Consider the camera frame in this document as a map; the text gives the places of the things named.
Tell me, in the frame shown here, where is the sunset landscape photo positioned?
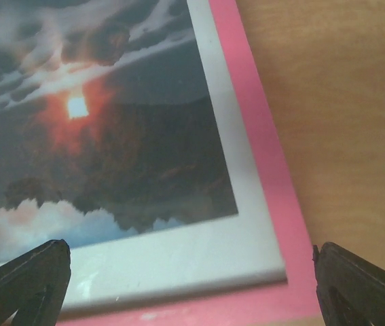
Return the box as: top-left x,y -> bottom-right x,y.
0,1 -> 238,263

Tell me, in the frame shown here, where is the pink picture frame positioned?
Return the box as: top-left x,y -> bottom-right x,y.
0,0 -> 324,326

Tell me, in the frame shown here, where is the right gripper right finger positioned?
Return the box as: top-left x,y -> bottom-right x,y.
312,242 -> 385,325

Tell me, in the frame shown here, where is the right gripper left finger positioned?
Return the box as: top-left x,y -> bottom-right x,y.
0,239 -> 71,325

